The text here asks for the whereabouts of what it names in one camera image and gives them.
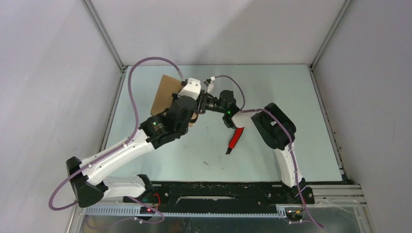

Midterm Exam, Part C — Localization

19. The aluminium frame post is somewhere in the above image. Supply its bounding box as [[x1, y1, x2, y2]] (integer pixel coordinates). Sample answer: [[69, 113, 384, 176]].
[[309, 0, 354, 70], [81, 0, 125, 72]]

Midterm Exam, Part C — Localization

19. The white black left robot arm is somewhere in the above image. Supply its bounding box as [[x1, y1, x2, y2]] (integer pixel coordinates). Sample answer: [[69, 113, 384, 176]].
[[66, 96, 197, 208]]

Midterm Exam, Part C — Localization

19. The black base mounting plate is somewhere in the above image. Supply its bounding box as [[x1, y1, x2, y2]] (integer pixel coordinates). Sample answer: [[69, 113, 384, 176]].
[[136, 181, 302, 213]]

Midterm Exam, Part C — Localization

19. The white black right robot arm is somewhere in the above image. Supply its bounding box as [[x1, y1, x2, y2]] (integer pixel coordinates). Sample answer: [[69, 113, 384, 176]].
[[197, 90, 314, 205]]

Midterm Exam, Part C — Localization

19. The aluminium frame post left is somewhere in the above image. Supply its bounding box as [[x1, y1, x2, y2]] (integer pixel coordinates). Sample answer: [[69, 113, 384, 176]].
[[81, 0, 125, 72]]

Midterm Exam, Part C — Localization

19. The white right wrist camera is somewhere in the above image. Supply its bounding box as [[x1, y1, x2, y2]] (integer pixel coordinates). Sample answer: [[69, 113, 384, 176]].
[[203, 76, 216, 94]]

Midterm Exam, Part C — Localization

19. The brown cardboard express box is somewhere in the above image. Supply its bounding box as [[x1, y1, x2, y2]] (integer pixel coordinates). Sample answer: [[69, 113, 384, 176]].
[[150, 75, 193, 127]]

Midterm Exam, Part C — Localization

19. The grey cable duct rail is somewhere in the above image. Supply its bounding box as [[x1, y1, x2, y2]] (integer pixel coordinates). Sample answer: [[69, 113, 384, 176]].
[[85, 205, 286, 218]]

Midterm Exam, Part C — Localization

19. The aluminium frame post right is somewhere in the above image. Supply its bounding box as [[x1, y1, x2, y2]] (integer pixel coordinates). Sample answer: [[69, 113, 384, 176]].
[[309, 0, 354, 70]]

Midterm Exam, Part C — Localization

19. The red black utility knife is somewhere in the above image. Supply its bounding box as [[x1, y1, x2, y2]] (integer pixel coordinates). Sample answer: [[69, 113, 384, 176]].
[[225, 127, 244, 155]]

